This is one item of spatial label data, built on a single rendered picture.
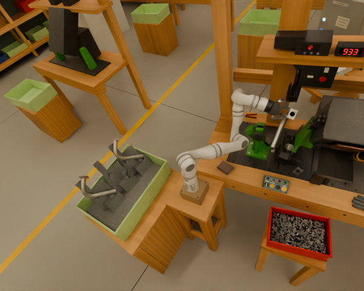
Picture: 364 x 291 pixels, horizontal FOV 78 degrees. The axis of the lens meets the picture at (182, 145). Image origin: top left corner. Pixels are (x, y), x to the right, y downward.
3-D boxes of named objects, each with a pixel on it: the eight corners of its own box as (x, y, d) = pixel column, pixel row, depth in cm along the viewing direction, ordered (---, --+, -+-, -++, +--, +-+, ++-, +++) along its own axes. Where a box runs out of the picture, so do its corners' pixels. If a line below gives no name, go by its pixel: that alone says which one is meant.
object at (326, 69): (330, 89, 128) (339, 66, 116) (297, 86, 135) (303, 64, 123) (331, 75, 134) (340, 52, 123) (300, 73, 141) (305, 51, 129)
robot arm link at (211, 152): (210, 150, 147) (219, 160, 142) (174, 163, 137) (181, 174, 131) (212, 140, 141) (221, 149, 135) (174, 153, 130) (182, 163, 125)
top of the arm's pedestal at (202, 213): (206, 223, 149) (205, 222, 146) (166, 205, 163) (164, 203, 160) (224, 183, 164) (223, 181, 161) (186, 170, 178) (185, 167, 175)
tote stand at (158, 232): (163, 275, 209) (132, 254, 148) (125, 244, 233) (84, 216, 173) (200, 213, 238) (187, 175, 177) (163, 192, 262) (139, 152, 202)
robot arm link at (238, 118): (238, 106, 145) (247, 109, 138) (238, 141, 158) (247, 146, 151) (227, 110, 141) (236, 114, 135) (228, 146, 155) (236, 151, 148)
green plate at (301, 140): (305, 155, 139) (326, 136, 122) (292, 150, 141) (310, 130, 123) (308, 140, 145) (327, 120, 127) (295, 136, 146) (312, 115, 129)
